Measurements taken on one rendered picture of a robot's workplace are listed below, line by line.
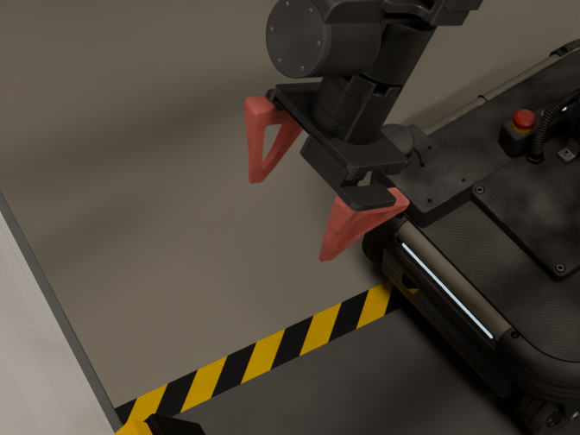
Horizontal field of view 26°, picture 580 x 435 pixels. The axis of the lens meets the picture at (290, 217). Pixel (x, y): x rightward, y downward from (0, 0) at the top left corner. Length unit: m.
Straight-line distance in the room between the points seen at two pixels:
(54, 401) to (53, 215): 1.30
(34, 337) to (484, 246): 1.03
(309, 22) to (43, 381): 0.41
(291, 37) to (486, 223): 1.20
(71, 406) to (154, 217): 1.26
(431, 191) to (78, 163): 0.75
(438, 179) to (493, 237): 0.13
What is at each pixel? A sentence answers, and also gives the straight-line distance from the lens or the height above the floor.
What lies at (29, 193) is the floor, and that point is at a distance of 2.40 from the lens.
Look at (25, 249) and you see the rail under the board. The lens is 1.24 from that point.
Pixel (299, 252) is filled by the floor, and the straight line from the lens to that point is 2.27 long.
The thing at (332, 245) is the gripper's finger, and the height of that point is 1.06.
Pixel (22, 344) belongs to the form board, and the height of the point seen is 0.93.
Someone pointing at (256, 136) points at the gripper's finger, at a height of 1.09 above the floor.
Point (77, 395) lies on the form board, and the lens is 1.11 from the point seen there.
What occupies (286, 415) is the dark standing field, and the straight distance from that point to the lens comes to 2.10.
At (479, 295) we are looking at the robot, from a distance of 1.95.
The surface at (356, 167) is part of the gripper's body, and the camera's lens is 0.92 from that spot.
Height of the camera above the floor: 1.85
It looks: 53 degrees down
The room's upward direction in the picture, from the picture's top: straight up
